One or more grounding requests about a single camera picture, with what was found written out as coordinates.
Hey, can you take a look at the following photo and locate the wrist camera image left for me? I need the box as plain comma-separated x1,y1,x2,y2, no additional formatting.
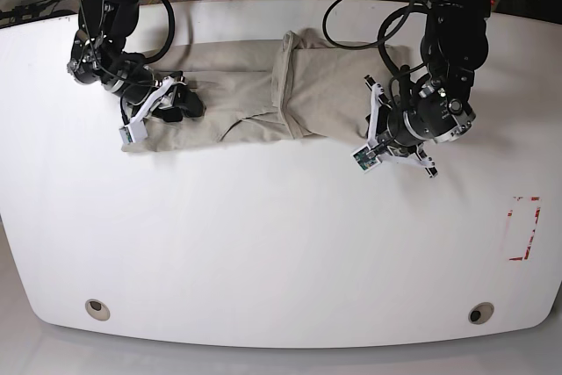
119,121,148,145

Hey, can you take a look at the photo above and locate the black cable image right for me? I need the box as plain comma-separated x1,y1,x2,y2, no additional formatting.
321,0,428,50

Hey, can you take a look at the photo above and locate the red tape rectangle marking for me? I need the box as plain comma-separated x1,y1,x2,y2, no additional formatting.
503,196,541,262

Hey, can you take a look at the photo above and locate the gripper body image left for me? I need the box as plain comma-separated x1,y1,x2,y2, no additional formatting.
67,40,188,125

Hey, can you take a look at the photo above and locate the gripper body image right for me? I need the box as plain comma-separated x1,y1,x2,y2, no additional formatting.
364,72,476,178

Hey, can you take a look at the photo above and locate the left table cable grommet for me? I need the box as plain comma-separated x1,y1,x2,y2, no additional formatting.
85,299,111,321

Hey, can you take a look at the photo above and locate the table cable grommet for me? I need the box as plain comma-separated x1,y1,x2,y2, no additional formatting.
85,299,111,321
468,302,494,325

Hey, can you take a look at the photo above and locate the beige T-shirt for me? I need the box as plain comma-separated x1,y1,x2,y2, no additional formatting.
122,31,392,153

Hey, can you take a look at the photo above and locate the right table cable grommet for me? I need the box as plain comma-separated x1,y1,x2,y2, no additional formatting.
468,302,494,325

